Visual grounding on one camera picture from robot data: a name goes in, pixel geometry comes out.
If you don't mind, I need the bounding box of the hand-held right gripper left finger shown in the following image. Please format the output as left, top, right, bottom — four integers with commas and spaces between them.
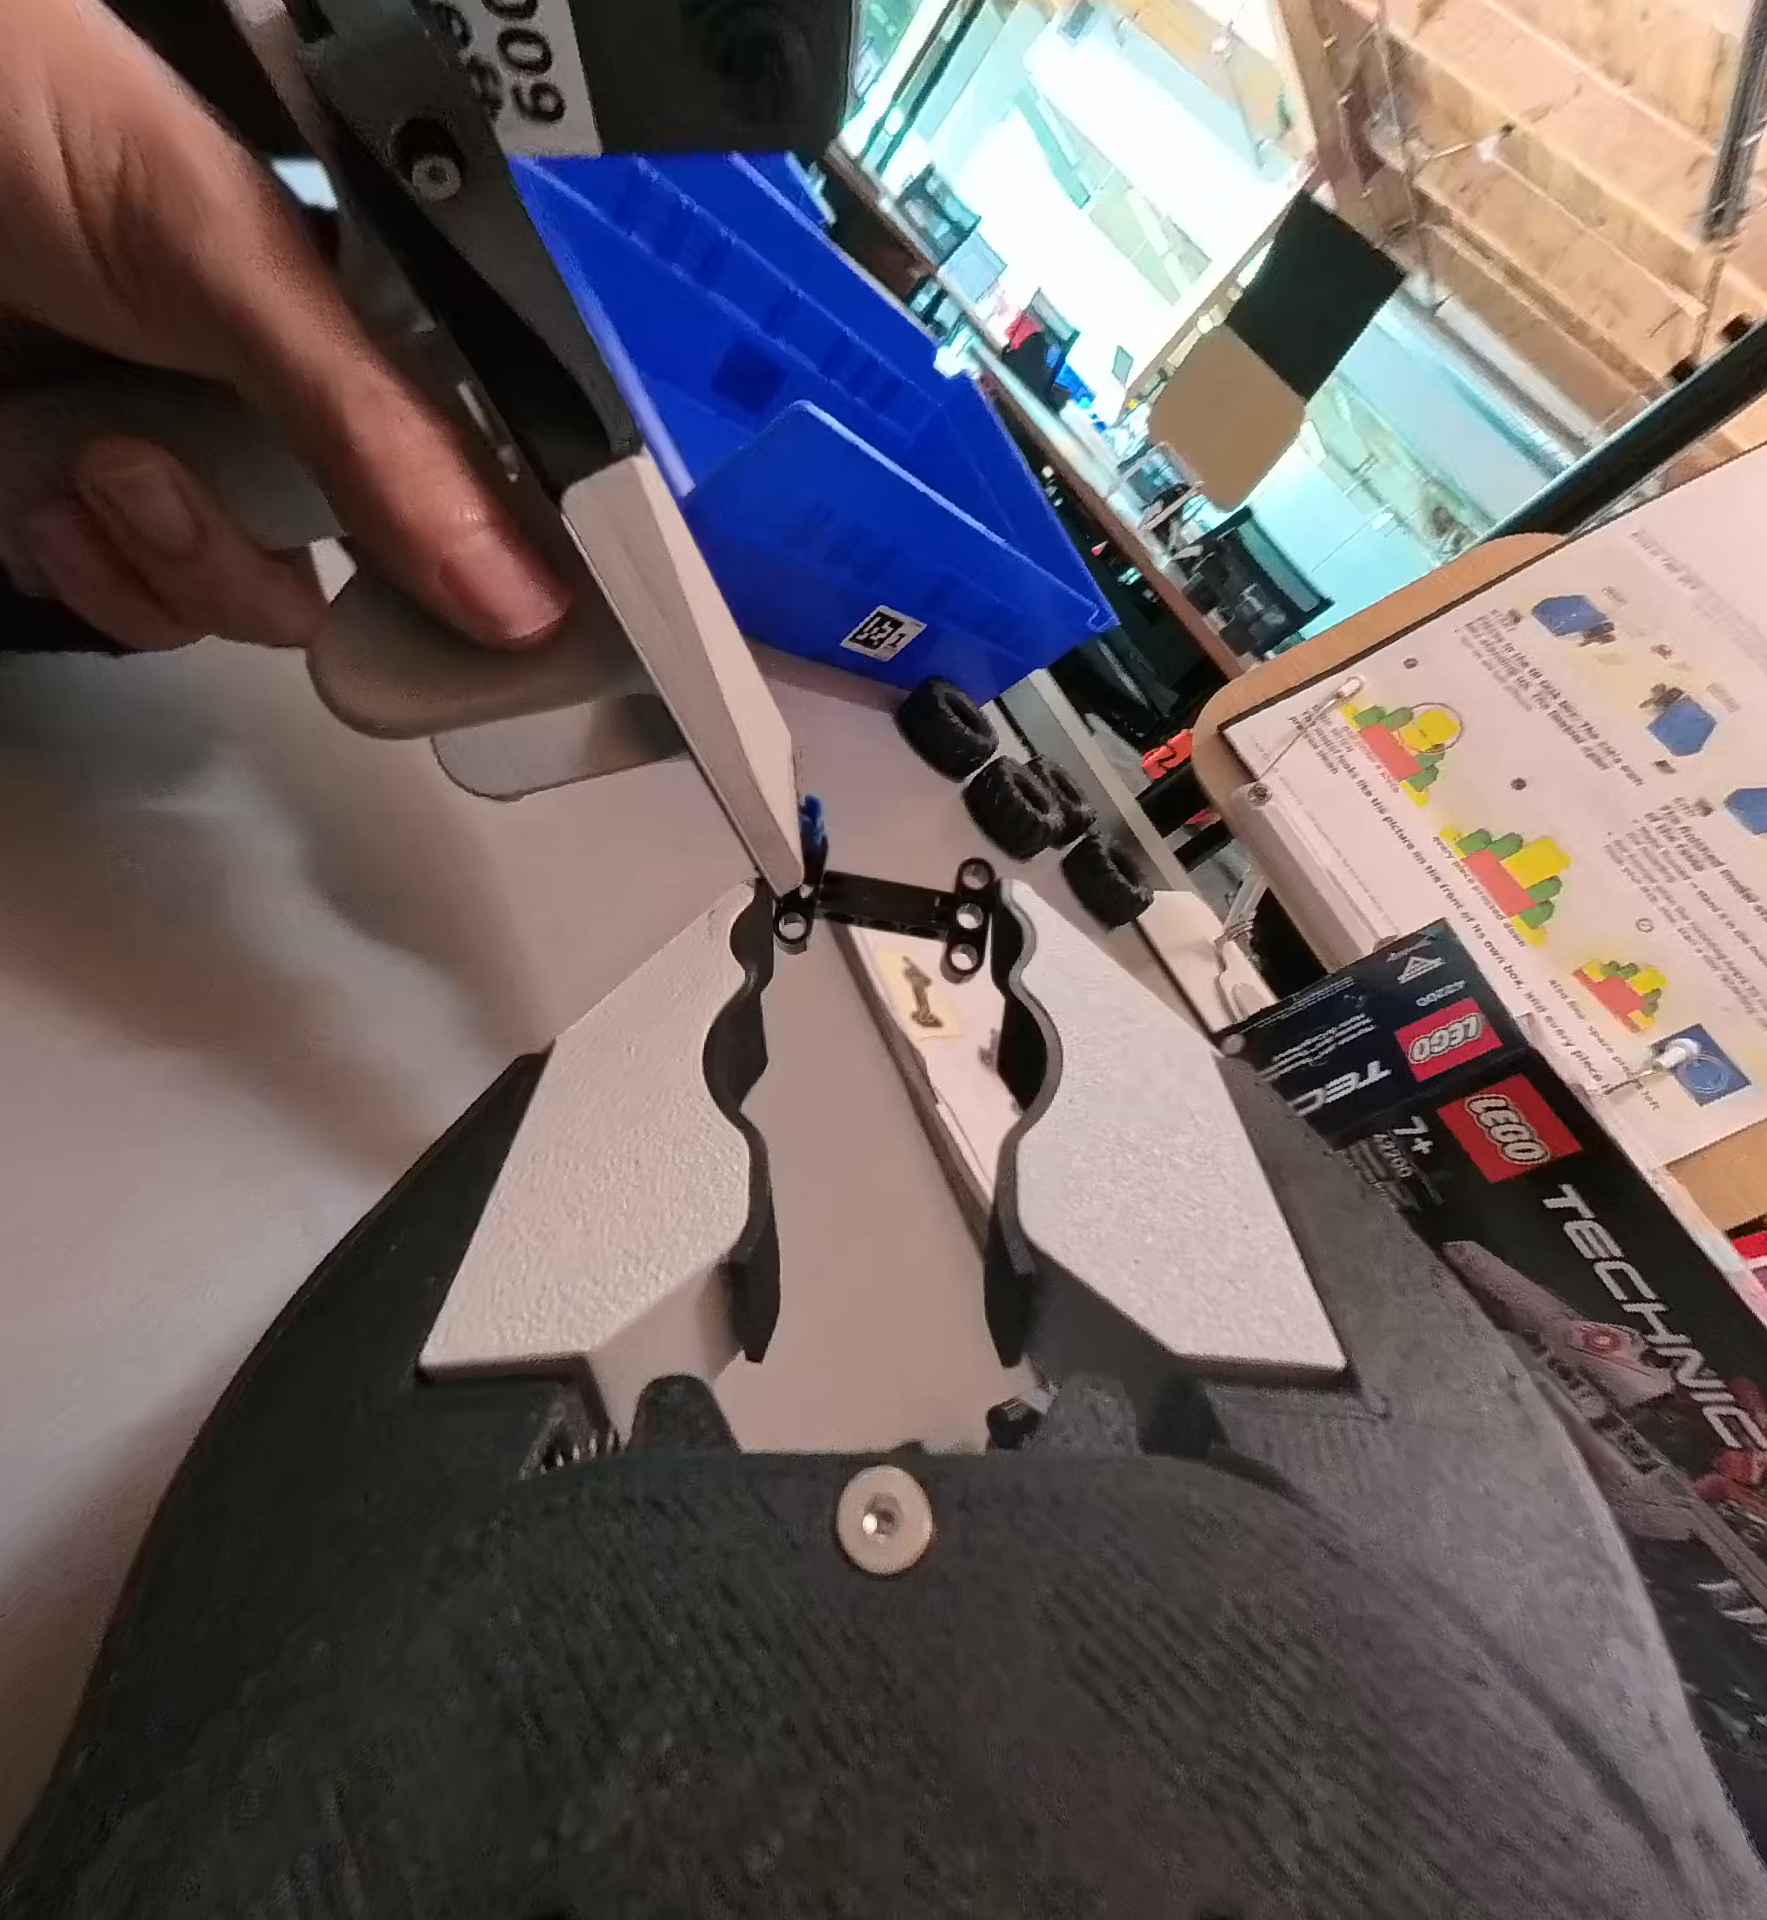
417, 881, 784, 1389

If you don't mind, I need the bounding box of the blue storage bin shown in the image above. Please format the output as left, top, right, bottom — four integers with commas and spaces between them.
509, 146, 1119, 710

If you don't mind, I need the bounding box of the wooden instruction board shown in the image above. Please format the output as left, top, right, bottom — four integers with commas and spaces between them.
1194, 406, 1767, 1231

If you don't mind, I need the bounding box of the white instruction booklet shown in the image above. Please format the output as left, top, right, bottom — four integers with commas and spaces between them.
835, 885, 1275, 1202

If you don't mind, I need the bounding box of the black toy beam part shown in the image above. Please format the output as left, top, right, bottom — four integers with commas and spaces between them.
769, 857, 1001, 983

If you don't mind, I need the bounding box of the black toy set box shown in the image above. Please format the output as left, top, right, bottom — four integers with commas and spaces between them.
1220, 918, 1767, 1920

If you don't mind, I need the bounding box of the black and tan panel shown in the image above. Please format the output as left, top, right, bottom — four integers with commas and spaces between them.
1145, 192, 1404, 512

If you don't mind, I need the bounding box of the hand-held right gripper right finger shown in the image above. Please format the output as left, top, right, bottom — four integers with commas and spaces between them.
980, 877, 1350, 1383

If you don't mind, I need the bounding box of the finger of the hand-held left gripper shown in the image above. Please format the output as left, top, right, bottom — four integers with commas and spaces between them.
560, 455, 807, 897

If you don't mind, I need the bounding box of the person's left hand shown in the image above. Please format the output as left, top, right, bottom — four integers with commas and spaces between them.
0, 0, 577, 654

